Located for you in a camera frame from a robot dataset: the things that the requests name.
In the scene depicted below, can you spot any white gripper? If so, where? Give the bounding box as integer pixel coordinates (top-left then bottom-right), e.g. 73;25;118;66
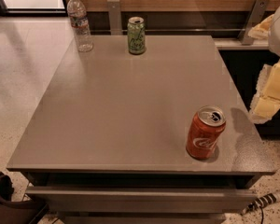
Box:
248;7;280;124

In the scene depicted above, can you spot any red coke can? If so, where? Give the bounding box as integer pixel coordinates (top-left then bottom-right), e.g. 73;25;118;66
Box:
186;105;226;160

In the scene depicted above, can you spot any green soda can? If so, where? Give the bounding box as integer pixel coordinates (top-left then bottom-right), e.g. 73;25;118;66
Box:
127;17;146;55

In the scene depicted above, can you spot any grey drawer cabinet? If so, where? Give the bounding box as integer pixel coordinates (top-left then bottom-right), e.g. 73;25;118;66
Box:
7;35;274;224

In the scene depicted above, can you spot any clear plastic water bottle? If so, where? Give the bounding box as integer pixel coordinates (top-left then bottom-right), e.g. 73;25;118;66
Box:
67;0;93;52

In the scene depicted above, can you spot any dark chair base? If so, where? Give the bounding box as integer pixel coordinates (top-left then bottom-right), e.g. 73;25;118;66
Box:
0;172;49;224

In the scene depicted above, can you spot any right metal bracket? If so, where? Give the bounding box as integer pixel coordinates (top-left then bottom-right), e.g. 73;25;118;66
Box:
238;0;270;46

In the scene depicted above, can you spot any metal bracket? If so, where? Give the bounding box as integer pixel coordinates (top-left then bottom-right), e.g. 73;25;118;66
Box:
238;0;270;46
107;0;122;35

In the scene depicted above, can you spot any striped cable on floor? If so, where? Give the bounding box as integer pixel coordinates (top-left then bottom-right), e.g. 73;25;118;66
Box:
240;189;280;217

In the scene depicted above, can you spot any left metal bracket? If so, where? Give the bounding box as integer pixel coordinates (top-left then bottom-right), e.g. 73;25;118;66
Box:
107;0;122;35

